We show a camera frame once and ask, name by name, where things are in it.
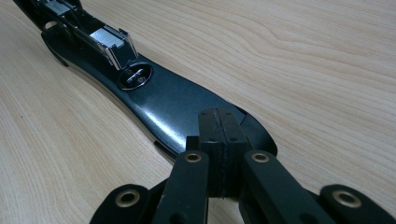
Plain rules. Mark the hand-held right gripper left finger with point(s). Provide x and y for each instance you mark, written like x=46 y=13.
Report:
x=211 y=140

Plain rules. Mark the silver staple strip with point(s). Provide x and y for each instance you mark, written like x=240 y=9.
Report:
x=107 y=39

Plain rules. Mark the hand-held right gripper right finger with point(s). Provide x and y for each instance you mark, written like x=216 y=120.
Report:
x=232 y=143

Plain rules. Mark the black stapler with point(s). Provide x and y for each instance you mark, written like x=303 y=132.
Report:
x=168 y=105

